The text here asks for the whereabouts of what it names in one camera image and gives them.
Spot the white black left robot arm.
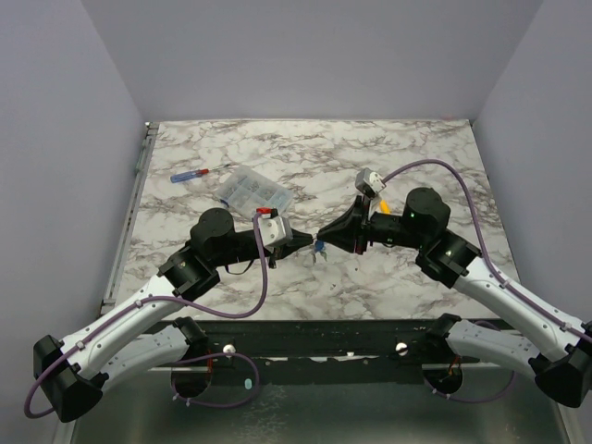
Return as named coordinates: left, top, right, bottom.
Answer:
left=24, top=208, right=314, bottom=423

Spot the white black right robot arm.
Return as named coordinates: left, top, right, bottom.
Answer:
left=317, top=188, right=591, bottom=408

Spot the clear plastic screw organizer box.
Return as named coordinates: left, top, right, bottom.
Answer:
left=215, top=166, right=293, bottom=218

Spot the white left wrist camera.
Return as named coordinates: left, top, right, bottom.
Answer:
left=258, top=215, right=293, bottom=249

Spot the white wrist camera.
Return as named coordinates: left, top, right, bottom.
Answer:
left=258, top=215, right=293, bottom=249
left=355, top=167, right=386, bottom=199

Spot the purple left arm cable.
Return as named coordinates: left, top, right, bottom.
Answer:
left=23, top=207, right=274, bottom=419

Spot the yellow handled screwdriver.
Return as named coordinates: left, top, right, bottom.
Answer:
left=379, top=200, right=390, bottom=215

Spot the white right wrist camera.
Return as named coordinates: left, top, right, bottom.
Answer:
left=355, top=167, right=386, bottom=199

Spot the blue red handled screwdriver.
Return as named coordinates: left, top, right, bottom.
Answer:
left=169, top=163, right=232, bottom=183

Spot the black front mounting rail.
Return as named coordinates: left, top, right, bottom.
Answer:
left=170, top=319, right=457, bottom=386

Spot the aluminium table edge rail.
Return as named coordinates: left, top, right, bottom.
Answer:
left=99, top=121, right=160, bottom=315

